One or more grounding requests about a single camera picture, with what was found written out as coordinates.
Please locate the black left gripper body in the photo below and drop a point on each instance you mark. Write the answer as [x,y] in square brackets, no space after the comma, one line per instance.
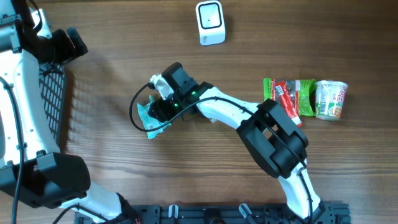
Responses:
[62,48]

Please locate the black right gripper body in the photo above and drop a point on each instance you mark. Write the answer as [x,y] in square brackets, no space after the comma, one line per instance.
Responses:
[168,107]

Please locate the teal tissue pack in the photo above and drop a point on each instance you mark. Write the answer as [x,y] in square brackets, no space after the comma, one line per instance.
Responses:
[149,122]

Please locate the red snack stick packet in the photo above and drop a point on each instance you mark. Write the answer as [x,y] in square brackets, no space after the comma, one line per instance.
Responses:
[287,102]

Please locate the green gummy candy bag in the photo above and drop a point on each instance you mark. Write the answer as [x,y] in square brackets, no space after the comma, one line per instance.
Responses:
[301,93]

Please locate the instant noodle cup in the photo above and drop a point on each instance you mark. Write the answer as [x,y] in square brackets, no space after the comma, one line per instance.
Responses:
[329,99]

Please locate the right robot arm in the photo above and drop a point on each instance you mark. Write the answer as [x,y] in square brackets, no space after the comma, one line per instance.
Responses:
[274,141]

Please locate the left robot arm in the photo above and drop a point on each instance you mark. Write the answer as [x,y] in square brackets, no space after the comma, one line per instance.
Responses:
[34,171]

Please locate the white barcode scanner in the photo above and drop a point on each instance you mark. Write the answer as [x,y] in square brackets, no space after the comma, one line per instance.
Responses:
[210,20]

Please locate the grey plastic basket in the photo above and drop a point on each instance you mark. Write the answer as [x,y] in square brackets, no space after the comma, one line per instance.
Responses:
[52,84]

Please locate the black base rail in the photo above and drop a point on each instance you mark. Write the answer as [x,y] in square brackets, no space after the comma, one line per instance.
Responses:
[278,213]

